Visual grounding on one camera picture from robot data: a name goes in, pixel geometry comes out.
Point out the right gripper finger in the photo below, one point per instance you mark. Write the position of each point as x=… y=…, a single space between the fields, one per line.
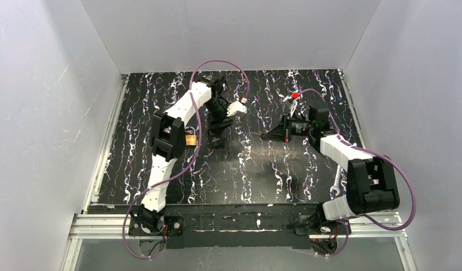
x=276 y=134
x=283 y=122

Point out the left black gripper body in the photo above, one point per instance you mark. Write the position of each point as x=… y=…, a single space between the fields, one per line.
x=219 y=123

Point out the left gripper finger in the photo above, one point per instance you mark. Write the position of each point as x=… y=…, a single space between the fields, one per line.
x=221 y=124
x=215 y=137

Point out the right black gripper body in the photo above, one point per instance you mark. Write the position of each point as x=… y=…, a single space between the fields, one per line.
x=286 y=129

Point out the brass padlock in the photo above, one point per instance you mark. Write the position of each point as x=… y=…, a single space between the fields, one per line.
x=191 y=137

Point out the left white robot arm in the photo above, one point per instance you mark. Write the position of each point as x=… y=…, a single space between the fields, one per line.
x=168 y=139

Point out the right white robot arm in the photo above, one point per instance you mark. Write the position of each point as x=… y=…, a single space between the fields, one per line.
x=371 y=182

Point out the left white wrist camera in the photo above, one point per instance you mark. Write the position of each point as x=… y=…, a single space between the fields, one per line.
x=236 y=107

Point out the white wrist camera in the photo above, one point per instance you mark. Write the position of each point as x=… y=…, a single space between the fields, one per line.
x=291 y=101
x=236 y=107

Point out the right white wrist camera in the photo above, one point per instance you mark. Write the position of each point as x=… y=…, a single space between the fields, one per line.
x=291 y=101

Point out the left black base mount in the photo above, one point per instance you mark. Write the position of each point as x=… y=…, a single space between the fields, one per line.
x=168 y=226

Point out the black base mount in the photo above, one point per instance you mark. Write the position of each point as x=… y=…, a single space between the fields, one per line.
x=316 y=223
x=168 y=226

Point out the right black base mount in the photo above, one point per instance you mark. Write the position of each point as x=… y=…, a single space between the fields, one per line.
x=316 y=223

